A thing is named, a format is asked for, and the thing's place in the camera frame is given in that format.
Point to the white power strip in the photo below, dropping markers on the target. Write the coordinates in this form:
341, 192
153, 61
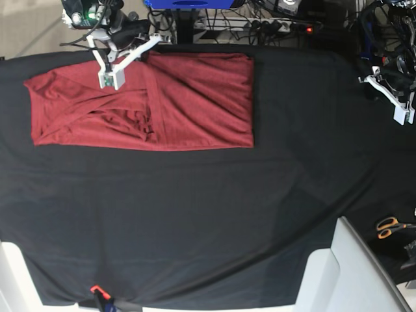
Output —
269, 25

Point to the blue orange clamp bottom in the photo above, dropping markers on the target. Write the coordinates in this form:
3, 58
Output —
104, 301

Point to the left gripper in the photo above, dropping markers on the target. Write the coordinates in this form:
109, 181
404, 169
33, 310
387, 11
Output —
399, 84

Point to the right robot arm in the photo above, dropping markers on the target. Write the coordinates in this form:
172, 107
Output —
87, 15

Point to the maroon long-sleeve T-shirt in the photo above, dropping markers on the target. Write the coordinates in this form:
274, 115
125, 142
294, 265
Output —
170, 102

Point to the black table leg post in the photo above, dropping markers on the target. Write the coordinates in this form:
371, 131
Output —
184, 23

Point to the black table cloth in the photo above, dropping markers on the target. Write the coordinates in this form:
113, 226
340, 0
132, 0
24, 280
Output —
216, 228

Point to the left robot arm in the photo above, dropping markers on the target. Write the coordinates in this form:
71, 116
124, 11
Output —
387, 54

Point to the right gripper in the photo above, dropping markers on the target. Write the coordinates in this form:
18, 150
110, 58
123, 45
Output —
119, 36

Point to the yellow handled scissors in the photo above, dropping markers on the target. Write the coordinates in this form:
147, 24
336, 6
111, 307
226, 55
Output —
390, 225

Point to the blue plastic bin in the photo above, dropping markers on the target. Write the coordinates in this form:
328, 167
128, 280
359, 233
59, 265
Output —
189, 4

